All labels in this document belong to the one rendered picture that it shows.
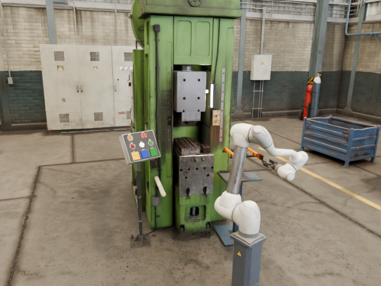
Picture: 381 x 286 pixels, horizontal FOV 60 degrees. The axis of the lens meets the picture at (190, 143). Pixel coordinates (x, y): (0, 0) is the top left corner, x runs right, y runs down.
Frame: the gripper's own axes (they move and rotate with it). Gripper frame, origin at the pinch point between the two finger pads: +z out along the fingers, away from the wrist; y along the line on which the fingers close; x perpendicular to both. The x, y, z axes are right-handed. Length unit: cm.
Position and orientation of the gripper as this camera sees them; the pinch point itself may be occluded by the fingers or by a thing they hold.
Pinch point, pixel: (267, 161)
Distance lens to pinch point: 318.9
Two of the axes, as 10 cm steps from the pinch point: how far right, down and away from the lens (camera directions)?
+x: 0.2, -9.7, -2.6
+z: -2.5, -2.5, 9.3
